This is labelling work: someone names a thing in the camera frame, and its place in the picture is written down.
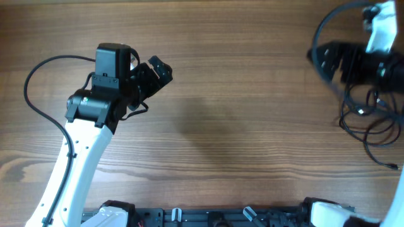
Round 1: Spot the black separated cable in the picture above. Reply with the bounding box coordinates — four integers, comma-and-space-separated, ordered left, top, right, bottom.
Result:
338, 81, 404, 171

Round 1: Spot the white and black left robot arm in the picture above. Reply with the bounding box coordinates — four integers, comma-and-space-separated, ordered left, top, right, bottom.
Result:
26, 120, 138, 226

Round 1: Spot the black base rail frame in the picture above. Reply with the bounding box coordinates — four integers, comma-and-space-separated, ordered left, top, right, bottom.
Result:
107, 206, 313, 227

